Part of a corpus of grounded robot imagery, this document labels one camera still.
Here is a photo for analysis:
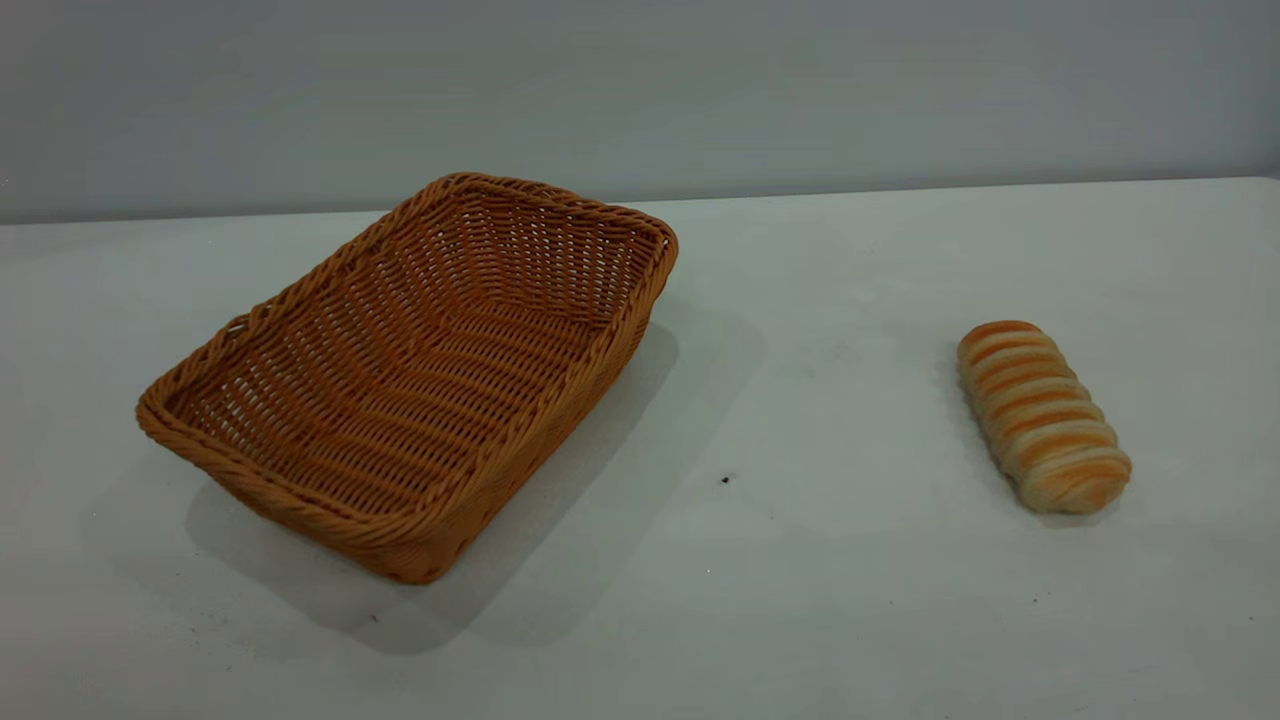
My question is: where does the striped long bread roll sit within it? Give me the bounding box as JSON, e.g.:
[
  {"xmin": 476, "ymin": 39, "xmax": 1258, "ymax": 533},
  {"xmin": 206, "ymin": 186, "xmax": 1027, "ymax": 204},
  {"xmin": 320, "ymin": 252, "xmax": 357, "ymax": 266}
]
[{"xmin": 957, "ymin": 320, "xmax": 1133, "ymax": 516}]

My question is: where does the orange woven wicker basket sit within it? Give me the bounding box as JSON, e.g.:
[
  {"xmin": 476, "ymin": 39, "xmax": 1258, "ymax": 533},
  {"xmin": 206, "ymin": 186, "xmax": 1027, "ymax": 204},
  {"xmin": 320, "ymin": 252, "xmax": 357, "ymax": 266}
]
[{"xmin": 136, "ymin": 172, "xmax": 679, "ymax": 586}]

